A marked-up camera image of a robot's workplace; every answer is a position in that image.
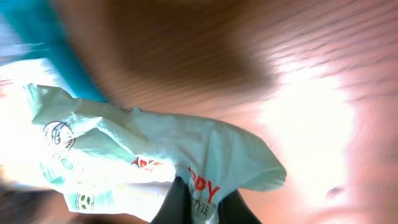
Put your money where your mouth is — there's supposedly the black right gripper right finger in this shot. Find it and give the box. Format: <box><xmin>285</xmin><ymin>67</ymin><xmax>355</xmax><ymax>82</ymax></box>
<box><xmin>218</xmin><ymin>190</ymin><xmax>261</xmax><ymax>224</ymax></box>

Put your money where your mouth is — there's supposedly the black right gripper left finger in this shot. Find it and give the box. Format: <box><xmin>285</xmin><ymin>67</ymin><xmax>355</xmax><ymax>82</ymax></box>
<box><xmin>150</xmin><ymin>177</ymin><xmax>193</xmax><ymax>224</ymax></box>

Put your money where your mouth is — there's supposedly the light green wet wipes pack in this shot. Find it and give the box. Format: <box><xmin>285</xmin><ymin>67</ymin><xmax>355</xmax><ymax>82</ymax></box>
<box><xmin>24</xmin><ymin>84</ymin><xmax>287</xmax><ymax>223</ymax></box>

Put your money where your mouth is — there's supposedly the blue mouthwash bottle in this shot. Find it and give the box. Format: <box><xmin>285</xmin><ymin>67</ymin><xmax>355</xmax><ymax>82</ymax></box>
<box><xmin>1</xmin><ymin>0</ymin><xmax>108</xmax><ymax>103</ymax></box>

